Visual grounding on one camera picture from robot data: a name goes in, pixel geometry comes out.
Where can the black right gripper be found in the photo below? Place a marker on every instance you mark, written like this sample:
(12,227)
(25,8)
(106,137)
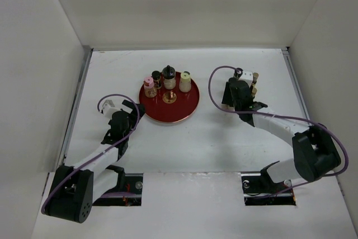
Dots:
(227,93)

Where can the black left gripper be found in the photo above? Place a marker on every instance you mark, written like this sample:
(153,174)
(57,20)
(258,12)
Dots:
(132,106)

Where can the pink cap spice jar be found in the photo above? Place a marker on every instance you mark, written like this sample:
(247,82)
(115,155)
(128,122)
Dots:
(150,90)

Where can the short yellow oil bottle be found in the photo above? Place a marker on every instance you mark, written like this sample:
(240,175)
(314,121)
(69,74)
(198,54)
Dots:
(253,91)

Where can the black cap brown spice jar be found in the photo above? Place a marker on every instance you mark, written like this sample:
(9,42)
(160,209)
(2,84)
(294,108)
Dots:
(156,75)

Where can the cream cap salt shaker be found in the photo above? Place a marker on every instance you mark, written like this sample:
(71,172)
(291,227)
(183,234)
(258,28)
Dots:
(185,82)

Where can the black cap pepper grinder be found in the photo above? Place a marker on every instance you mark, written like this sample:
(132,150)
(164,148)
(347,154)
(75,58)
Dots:
(169,77)

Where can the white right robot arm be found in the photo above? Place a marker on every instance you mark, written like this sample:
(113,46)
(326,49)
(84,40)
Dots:
(314,153)

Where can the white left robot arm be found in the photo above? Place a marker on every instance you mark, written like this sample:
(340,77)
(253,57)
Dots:
(96,180)

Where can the black cap spice jar back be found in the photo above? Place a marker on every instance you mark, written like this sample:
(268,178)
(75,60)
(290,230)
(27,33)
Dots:
(238,73)

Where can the red round lacquer tray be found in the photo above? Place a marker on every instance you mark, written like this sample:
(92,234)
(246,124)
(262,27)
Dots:
(171,106)

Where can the tall yellow oil bottle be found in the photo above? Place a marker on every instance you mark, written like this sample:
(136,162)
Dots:
(254,78)

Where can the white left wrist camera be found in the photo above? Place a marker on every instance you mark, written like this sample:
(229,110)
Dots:
(108,108)

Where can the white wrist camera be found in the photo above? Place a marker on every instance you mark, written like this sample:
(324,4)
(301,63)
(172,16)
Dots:
(247,77)
(108,108)

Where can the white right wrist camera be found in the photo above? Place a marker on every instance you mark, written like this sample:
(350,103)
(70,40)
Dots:
(247,77)

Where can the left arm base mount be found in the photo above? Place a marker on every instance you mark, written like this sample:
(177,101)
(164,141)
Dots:
(127,193)

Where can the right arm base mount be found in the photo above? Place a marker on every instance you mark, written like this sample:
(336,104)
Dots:
(259,191)

